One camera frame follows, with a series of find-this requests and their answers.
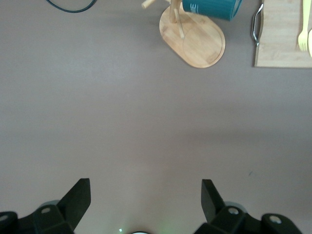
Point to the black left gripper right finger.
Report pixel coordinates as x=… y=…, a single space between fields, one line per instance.
x=214 y=209

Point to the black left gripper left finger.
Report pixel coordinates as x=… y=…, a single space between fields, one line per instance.
x=73 y=207

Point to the teal ribbed cup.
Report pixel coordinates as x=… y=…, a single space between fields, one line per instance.
x=212 y=8

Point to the brown table mat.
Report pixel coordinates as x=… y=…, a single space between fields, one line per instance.
x=97 y=109

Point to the wooden mug tree stand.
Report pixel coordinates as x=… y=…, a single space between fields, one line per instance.
x=200 y=44

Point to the yellow plastic fork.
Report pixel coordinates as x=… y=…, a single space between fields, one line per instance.
x=303 y=39

